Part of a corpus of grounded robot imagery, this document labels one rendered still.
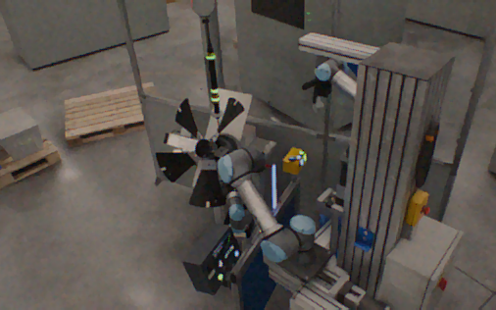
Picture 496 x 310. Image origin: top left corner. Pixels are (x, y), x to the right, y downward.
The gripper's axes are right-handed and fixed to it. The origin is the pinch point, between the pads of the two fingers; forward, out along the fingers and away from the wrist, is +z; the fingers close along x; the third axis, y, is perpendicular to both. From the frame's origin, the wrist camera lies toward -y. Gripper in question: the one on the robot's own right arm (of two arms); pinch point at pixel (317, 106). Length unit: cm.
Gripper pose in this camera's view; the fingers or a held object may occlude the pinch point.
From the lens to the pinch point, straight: 238.9
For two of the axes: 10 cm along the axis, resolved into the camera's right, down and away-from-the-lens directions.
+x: 4.7, -5.4, 7.0
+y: 8.8, 2.3, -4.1
